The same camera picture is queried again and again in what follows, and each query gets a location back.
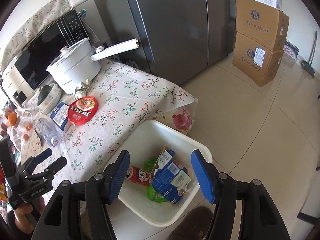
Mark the red cartoon drink can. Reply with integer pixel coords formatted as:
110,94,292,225
125,166,152,186

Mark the floral microwave cover cloth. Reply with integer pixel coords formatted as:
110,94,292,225
1,0,88,71

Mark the blue white carton box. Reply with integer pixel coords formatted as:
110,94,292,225
151,146,191,204

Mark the large orange fruit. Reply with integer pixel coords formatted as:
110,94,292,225
7,112,18,126

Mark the white trash bin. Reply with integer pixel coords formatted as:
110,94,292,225
109,120,213,227

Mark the black microwave oven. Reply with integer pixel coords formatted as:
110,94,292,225
2,10,88,107

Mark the dark green pumpkin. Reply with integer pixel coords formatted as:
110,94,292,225
37,85,52,105

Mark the upper cardboard box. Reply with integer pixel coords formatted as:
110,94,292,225
236,0,290,51

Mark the floral tablecloth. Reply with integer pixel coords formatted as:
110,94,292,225
36,59,197,185

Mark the white electric cooking pot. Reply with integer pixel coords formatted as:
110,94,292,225
47,38,139,94

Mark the white ceramic bowl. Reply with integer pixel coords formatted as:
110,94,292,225
38,83,62,114

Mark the grey refrigerator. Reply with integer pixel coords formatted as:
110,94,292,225
127,0,235,85

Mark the lower cardboard box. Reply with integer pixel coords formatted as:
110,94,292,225
232,32,284,87

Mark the green onion rings snack bag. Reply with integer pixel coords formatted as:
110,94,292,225
144,158,168,203

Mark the crumpled white tissue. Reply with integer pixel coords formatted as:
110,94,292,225
73,79,92,100

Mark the crushed clear plastic bottle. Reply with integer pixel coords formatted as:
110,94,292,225
36,118,62,147

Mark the green broom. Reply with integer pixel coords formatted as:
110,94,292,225
301,31,318,78

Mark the person left hand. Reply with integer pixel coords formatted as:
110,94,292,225
7,203,35,239

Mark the cardboard box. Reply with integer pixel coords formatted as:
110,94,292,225
232,32,284,87
236,0,290,51

